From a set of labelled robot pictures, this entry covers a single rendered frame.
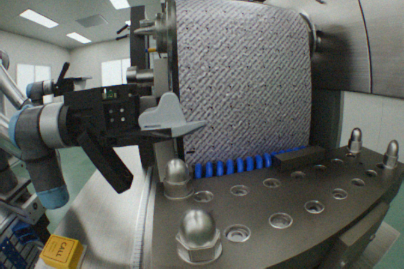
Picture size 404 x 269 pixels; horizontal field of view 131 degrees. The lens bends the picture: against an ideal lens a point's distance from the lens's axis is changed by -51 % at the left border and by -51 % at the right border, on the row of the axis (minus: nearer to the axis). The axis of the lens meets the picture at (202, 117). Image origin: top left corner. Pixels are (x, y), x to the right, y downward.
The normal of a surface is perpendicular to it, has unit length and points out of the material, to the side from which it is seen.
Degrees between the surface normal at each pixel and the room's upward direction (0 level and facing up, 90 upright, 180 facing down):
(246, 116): 90
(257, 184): 0
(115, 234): 0
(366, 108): 90
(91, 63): 90
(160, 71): 90
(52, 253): 0
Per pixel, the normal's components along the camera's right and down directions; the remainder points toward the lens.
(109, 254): -0.05, -0.98
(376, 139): -0.98, 0.08
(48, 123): 0.15, -0.09
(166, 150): 0.17, 0.18
